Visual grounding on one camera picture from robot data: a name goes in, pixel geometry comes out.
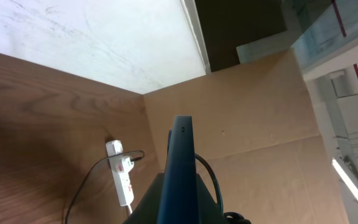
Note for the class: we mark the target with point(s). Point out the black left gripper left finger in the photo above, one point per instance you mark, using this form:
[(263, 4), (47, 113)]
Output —
[(147, 210)]

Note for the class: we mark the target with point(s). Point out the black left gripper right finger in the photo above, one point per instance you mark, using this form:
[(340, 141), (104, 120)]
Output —
[(208, 210)]

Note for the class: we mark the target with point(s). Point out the blue smartphone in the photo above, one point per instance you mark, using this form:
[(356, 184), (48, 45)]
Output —
[(179, 198)]

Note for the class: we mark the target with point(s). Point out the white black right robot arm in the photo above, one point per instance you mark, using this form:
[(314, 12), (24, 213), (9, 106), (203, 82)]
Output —
[(231, 217)]

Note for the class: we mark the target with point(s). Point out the white power strip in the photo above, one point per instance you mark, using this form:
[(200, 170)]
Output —
[(122, 181)]

